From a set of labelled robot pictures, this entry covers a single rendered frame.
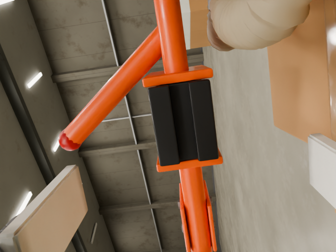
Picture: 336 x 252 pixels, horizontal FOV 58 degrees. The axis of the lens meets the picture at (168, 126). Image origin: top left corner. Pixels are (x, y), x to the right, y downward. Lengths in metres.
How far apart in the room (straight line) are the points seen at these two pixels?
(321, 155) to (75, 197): 0.13
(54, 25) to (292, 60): 12.79
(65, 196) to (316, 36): 0.26
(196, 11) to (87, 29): 11.08
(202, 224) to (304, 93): 0.18
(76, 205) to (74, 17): 12.64
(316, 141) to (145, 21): 12.24
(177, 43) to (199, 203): 0.15
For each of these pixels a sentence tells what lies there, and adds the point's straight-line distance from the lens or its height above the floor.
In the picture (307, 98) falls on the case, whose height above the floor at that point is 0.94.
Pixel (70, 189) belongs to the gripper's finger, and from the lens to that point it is 0.17.
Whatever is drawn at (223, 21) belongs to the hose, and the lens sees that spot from 0.24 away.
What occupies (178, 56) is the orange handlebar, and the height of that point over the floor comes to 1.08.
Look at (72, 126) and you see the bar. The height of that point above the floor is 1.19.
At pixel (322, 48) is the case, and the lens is 0.32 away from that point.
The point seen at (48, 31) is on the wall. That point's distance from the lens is 13.21.
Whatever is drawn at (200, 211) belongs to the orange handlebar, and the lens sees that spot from 0.30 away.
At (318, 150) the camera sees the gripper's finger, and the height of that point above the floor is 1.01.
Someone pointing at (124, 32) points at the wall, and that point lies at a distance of 12.54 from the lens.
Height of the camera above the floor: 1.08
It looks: 3 degrees up
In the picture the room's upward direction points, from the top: 98 degrees counter-clockwise
